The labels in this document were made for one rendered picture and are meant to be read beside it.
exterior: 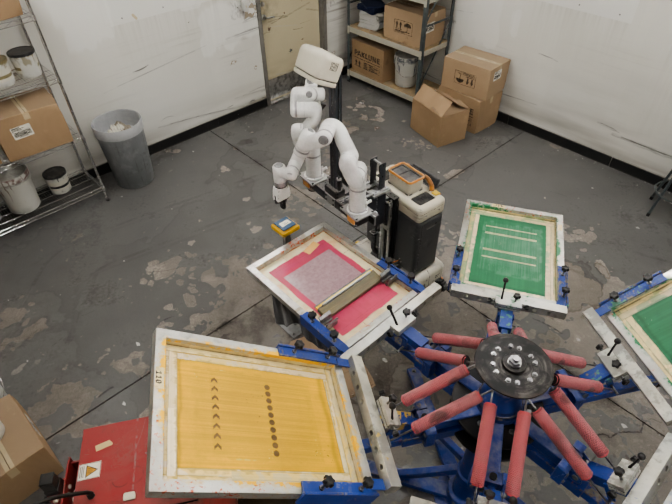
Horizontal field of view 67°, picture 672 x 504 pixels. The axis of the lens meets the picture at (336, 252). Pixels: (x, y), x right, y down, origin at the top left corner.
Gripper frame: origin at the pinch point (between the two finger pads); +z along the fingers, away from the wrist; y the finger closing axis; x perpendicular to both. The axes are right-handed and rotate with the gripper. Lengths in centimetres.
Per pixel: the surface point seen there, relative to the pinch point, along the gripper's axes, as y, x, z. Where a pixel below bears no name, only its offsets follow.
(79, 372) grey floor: 137, -69, 111
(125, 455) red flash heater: 139, 79, 0
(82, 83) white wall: 8, -290, 16
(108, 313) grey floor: 99, -106, 111
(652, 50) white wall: -368, 60, -7
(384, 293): -3, 82, 15
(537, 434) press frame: 13, 181, 9
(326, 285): 16, 56, 15
